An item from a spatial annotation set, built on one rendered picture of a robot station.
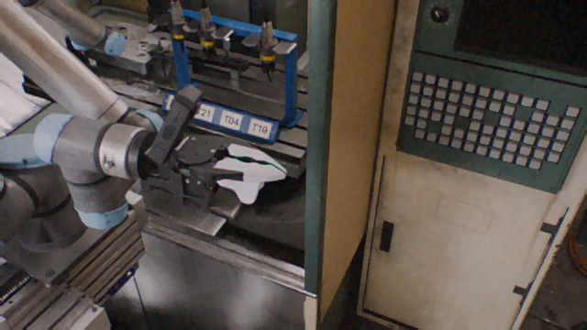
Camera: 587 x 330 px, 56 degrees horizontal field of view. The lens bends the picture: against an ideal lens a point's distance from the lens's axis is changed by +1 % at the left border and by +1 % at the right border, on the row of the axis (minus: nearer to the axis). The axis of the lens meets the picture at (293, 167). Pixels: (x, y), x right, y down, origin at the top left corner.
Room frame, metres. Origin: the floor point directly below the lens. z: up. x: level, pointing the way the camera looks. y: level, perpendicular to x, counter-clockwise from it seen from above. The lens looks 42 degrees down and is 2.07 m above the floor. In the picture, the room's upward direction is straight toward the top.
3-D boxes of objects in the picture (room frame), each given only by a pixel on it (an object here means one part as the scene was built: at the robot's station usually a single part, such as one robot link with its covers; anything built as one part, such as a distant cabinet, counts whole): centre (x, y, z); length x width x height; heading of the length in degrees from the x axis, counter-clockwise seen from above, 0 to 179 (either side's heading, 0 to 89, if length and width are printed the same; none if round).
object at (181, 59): (1.75, 0.41, 1.05); 0.10 x 0.05 x 0.30; 155
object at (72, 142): (0.62, 0.31, 1.56); 0.11 x 0.08 x 0.09; 74
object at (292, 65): (1.56, 0.01, 1.05); 0.10 x 0.05 x 0.30; 155
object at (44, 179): (0.82, 0.53, 1.33); 0.13 x 0.12 x 0.14; 164
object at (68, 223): (0.82, 0.53, 1.21); 0.15 x 0.15 x 0.10
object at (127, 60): (1.96, 0.64, 0.97); 0.29 x 0.23 x 0.05; 65
